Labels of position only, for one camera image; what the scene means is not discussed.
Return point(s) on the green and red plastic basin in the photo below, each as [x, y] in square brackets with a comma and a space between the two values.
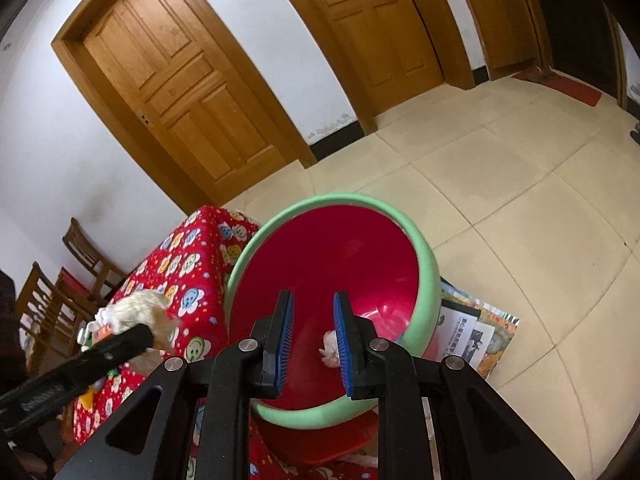
[325, 250]

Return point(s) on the brown wooden panel door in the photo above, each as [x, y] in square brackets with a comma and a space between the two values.
[175, 85]

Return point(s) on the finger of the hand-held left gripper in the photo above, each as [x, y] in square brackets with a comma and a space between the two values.
[120, 345]

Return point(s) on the plain wooden door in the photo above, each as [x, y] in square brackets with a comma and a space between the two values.
[500, 20]

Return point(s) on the colourful printed sheet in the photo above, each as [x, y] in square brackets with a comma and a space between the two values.
[502, 332]

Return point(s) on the white cloth towel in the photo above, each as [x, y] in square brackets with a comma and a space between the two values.
[145, 310]

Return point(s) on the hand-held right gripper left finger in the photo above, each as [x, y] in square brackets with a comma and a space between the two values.
[286, 345]

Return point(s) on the wooden door with metal latch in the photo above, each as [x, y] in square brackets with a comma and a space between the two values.
[370, 25]

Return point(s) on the white printed leaflet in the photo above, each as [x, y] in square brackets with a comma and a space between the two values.
[465, 332]

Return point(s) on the red door mat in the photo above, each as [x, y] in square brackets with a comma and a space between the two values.
[560, 84]

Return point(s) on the white jar with orange label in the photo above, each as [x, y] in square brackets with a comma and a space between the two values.
[104, 332]

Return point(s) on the wooden chair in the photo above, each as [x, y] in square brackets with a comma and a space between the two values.
[90, 255]
[40, 300]

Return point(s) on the small white crumpled tissue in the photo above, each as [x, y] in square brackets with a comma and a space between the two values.
[329, 351]

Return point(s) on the red smiley flower tablecloth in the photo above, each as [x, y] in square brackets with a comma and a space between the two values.
[190, 260]

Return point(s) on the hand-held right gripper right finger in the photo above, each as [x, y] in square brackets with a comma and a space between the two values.
[342, 345]

